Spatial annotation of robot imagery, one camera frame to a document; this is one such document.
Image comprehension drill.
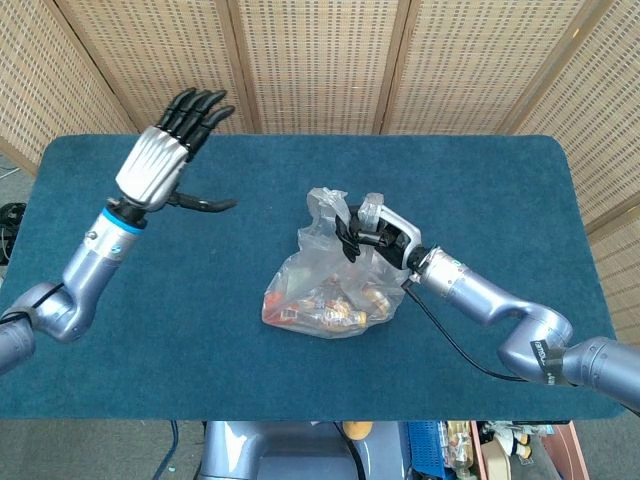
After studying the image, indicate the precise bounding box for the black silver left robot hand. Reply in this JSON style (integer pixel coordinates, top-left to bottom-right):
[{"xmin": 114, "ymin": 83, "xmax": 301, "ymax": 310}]
[{"xmin": 114, "ymin": 87, "xmax": 239, "ymax": 214}]

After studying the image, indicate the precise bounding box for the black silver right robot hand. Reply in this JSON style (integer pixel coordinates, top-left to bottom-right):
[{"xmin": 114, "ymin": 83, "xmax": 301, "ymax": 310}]
[{"xmin": 334, "ymin": 199, "xmax": 424, "ymax": 271}]

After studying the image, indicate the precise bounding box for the clear plastic bag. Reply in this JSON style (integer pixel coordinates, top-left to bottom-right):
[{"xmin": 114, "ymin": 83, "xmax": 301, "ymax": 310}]
[{"xmin": 262, "ymin": 185, "xmax": 406, "ymax": 341}]

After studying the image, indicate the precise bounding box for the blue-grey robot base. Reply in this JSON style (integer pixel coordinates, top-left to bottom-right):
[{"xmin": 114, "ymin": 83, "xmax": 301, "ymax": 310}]
[{"xmin": 199, "ymin": 420, "xmax": 407, "ymax": 480}]

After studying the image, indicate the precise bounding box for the bottle with yellow cap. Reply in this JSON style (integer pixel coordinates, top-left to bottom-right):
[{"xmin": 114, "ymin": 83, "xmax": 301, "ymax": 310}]
[{"xmin": 364, "ymin": 287, "xmax": 391, "ymax": 316}]

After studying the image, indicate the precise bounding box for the red snack packet with barcode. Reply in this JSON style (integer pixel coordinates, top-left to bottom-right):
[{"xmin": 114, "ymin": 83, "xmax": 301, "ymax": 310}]
[{"xmin": 264, "ymin": 294, "xmax": 301, "ymax": 324}]

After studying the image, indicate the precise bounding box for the blue carpet table mat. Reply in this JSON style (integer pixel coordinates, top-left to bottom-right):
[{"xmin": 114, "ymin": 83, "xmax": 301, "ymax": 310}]
[{"xmin": 0, "ymin": 133, "xmax": 626, "ymax": 424}]

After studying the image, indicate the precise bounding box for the woven bamboo folding screen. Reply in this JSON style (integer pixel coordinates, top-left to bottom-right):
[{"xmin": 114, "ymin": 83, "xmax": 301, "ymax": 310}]
[{"xmin": 0, "ymin": 0, "xmax": 640, "ymax": 351}]

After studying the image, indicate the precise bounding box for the yellow orange round object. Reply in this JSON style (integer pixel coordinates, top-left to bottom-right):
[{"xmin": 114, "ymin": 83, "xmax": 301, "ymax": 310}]
[{"xmin": 342, "ymin": 420, "xmax": 375, "ymax": 441}]

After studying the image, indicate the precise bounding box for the blue plastic basket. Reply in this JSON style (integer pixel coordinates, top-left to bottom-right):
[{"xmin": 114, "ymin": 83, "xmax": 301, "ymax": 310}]
[{"xmin": 407, "ymin": 420, "xmax": 446, "ymax": 476}]

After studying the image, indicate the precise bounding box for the clear jar with contents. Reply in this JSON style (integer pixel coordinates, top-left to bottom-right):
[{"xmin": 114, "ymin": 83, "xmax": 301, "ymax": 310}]
[{"xmin": 444, "ymin": 420, "xmax": 474, "ymax": 479}]

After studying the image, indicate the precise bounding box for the white plush toy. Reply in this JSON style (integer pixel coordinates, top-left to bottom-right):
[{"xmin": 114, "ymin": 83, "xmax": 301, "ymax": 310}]
[{"xmin": 487, "ymin": 420, "xmax": 534, "ymax": 459}]

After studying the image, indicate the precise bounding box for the beige rounded container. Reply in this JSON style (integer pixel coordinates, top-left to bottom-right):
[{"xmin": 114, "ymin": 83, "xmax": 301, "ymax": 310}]
[{"xmin": 482, "ymin": 442, "xmax": 511, "ymax": 480}]

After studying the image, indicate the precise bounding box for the reddish brown storage box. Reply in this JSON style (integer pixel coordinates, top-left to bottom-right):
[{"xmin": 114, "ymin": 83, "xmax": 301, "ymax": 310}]
[{"xmin": 469, "ymin": 420, "xmax": 591, "ymax": 480}]

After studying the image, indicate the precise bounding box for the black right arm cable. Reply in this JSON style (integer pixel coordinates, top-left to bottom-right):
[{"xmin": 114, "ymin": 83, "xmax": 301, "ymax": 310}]
[{"xmin": 402, "ymin": 282, "xmax": 531, "ymax": 384}]

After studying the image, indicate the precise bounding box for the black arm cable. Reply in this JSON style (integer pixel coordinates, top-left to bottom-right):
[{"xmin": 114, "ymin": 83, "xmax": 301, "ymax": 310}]
[
  {"xmin": 0, "ymin": 282, "xmax": 66, "ymax": 326},
  {"xmin": 402, "ymin": 282, "xmax": 531, "ymax": 384}
]

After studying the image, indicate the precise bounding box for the black device with cables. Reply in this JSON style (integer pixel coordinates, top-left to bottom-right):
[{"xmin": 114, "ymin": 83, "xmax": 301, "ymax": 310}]
[{"xmin": 0, "ymin": 202, "xmax": 29, "ymax": 266}]

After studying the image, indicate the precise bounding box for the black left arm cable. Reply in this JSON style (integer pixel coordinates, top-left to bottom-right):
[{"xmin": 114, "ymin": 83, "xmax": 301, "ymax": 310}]
[{"xmin": 0, "ymin": 282, "xmax": 66, "ymax": 326}]

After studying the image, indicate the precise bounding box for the black base cable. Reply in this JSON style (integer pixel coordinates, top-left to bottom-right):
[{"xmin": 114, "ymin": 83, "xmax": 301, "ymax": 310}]
[{"xmin": 333, "ymin": 422, "xmax": 366, "ymax": 480}]

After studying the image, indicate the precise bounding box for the blue floor cable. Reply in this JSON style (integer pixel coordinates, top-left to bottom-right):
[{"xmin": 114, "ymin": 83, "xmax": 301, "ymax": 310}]
[{"xmin": 152, "ymin": 420, "xmax": 180, "ymax": 480}]

